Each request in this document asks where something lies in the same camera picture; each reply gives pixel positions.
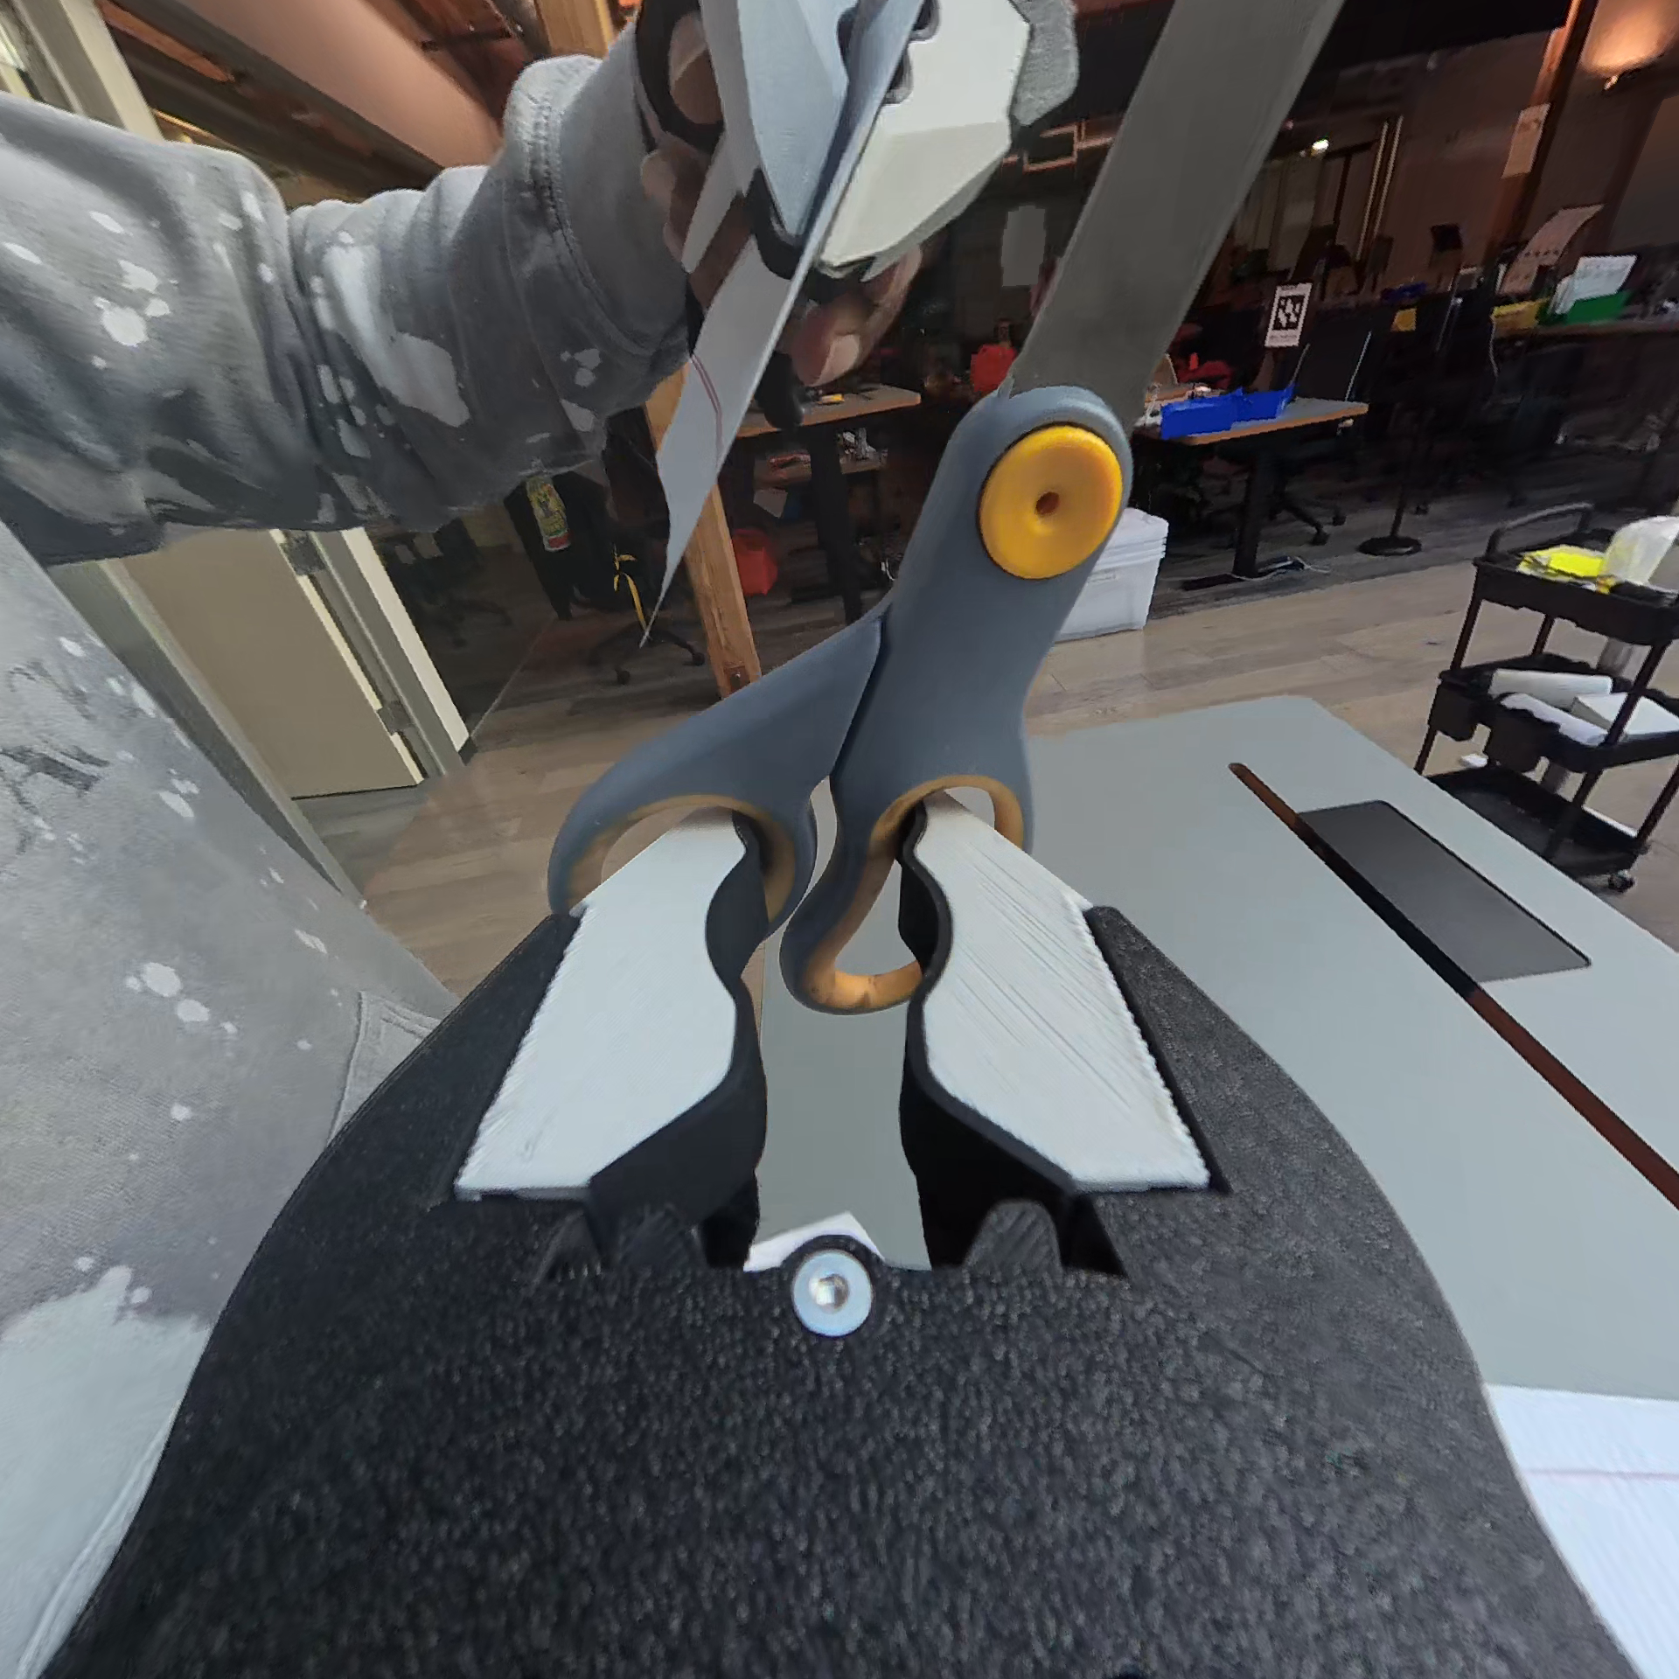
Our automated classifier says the black utility cart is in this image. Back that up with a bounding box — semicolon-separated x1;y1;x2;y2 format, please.
1414;501;1679;895

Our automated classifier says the translucent plastic bag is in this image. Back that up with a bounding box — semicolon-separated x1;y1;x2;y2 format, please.
1603;515;1679;595

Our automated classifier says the grey desk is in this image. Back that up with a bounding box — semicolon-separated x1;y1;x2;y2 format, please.
758;695;1679;1399

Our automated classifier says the stack of lined paper sheets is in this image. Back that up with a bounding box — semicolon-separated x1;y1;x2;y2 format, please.
1479;1383;1679;1679

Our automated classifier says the black round-base stand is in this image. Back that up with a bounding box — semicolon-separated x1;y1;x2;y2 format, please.
1356;327;1430;561

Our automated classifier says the beige door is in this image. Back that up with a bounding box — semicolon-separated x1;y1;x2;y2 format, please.
46;523;470;801

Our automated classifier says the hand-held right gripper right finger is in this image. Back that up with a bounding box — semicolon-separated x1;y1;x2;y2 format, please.
896;797;1216;1271

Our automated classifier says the person's left hand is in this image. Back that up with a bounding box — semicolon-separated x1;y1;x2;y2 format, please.
640;52;910;385

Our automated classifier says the dark desk cable cover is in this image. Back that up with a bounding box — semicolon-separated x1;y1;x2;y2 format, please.
1292;799;1593;987

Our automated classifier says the background work table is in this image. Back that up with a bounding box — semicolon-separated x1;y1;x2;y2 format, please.
714;383;924;623
1132;393;1370;585

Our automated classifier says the grey scissors orange pivot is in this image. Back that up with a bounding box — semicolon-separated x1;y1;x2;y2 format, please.
548;0;1354;1017

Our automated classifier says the person's grey sweatshirt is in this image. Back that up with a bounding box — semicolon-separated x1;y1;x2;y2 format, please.
0;523;458;1679

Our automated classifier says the white lined paper sheet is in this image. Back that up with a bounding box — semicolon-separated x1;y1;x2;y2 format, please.
650;0;926;647

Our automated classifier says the wooden pillar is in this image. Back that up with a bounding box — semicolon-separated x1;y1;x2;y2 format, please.
532;0;766;699

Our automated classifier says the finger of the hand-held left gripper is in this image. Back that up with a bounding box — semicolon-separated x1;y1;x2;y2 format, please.
688;0;862;277
812;0;1036;273

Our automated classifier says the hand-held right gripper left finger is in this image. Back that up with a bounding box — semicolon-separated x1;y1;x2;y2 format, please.
452;811;776;1267

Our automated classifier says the person's left forearm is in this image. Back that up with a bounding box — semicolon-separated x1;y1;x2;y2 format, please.
0;52;694;567

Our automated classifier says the cut lined paper piece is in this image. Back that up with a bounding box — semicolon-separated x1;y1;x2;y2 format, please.
746;1213;870;1273

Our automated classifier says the white plastic bin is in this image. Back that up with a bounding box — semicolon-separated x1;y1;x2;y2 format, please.
1054;507;1172;643

